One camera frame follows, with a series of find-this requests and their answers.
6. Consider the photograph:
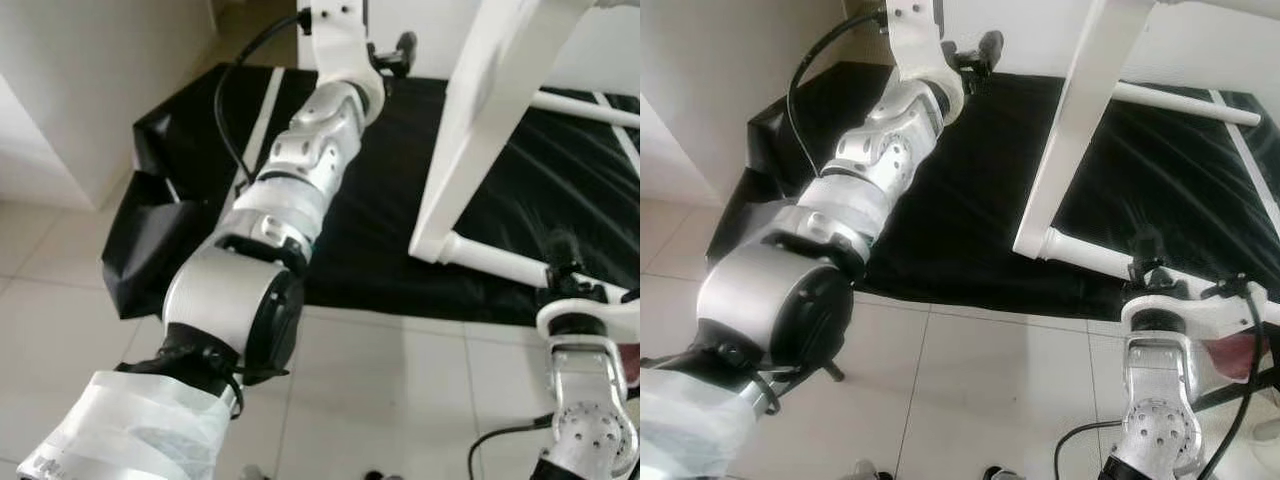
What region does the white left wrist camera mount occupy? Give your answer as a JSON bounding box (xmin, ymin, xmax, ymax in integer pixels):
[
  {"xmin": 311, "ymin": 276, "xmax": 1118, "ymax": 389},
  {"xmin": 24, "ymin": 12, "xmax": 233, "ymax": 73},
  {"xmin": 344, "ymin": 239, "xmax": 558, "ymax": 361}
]
[
  {"xmin": 884, "ymin": 0, "xmax": 967, "ymax": 103},
  {"xmin": 298, "ymin": 0, "xmax": 388, "ymax": 103}
]

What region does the black table cloth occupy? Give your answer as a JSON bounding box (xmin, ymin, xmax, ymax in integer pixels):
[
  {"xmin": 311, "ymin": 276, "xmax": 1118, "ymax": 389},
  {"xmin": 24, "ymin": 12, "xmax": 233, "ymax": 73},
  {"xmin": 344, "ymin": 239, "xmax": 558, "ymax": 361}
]
[
  {"xmin": 100, "ymin": 62, "xmax": 641, "ymax": 329},
  {"xmin": 705, "ymin": 60, "xmax": 1280, "ymax": 323}
]

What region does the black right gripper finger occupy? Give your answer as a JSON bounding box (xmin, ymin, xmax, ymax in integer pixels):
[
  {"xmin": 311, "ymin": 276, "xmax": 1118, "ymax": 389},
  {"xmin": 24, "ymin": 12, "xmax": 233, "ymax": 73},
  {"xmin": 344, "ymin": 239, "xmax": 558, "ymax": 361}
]
[
  {"xmin": 547, "ymin": 231, "xmax": 582, "ymax": 271},
  {"xmin": 1129, "ymin": 227, "xmax": 1165, "ymax": 266}
]

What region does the white strip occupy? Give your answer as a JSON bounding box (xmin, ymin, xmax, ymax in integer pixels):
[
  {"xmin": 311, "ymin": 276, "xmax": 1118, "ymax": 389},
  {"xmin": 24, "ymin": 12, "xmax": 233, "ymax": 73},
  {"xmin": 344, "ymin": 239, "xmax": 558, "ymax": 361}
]
[
  {"xmin": 233, "ymin": 68, "xmax": 287, "ymax": 198},
  {"xmin": 593, "ymin": 92, "xmax": 641, "ymax": 173},
  {"xmin": 1208, "ymin": 90, "xmax": 1280, "ymax": 239}
]

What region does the white plastic table top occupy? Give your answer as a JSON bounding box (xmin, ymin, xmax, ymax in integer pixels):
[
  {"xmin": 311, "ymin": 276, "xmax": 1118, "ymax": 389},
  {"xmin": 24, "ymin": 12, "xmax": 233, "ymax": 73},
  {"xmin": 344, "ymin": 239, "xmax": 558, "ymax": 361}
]
[
  {"xmin": 1012, "ymin": 0, "xmax": 1163, "ymax": 261},
  {"xmin": 408, "ymin": 0, "xmax": 603, "ymax": 265}
]

